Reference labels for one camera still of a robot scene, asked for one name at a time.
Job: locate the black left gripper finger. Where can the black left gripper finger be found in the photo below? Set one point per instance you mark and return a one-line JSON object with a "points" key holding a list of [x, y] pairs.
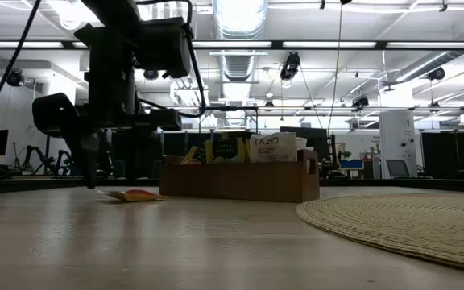
{"points": [[89, 161], [139, 153]]}

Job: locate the green yellow tea packet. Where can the green yellow tea packet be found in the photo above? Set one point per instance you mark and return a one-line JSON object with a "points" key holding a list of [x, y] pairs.
{"points": [[224, 150]]}

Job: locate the white Tazo tea packet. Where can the white Tazo tea packet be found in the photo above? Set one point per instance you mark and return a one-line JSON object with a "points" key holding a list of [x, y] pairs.
{"points": [[272, 148], [301, 142]]}

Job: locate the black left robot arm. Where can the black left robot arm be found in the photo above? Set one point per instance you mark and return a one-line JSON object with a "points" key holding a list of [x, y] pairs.
{"points": [[111, 10]]}

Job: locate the black background robot arm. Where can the black background robot arm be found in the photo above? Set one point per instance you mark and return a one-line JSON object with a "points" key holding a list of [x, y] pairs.
{"points": [[34, 155]]}

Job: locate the wooden compartment tea box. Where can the wooden compartment tea box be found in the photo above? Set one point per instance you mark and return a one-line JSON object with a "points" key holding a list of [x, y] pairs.
{"points": [[236, 181]]}

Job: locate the black partition screen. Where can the black partition screen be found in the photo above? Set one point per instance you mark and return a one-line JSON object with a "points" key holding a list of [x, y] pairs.
{"points": [[439, 155], [175, 143]]}

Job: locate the blue box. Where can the blue box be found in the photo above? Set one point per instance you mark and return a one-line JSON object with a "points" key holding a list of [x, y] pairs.
{"points": [[352, 164]]}

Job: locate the white pillar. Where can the white pillar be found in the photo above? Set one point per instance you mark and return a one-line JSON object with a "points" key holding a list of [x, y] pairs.
{"points": [[397, 141]]}

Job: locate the grey office chair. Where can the grey office chair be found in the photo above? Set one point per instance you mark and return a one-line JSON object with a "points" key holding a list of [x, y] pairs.
{"points": [[397, 168]]}

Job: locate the round woven straw placemat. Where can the round woven straw placemat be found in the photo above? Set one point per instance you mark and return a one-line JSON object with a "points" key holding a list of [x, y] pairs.
{"points": [[397, 229]]}

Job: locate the black ceiling-mounted camera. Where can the black ceiling-mounted camera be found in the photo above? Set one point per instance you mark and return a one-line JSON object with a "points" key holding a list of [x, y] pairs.
{"points": [[360, 102], [14, 78], [289, 66], [150, 75], [436, 73]]}

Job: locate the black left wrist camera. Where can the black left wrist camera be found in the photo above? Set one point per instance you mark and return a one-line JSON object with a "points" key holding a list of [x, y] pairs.
{"points": [[163, 46]]}

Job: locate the silver ventilation duct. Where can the silver ventilation duct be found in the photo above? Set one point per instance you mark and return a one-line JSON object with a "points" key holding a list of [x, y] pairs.
{"points": [[238, 64]]}

